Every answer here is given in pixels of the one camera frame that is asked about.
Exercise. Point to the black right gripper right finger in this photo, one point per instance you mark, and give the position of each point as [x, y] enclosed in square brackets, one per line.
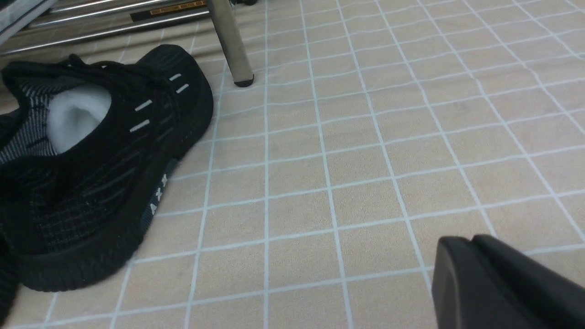
[555, 299]

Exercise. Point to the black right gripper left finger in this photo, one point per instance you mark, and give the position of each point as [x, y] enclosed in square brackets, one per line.
[468, 293]

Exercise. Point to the black knit sneaker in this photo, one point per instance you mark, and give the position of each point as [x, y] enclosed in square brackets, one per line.
[87, 156]
[9, 282]

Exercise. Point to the black orange box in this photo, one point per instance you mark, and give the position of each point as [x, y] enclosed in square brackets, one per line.
[189, 7]

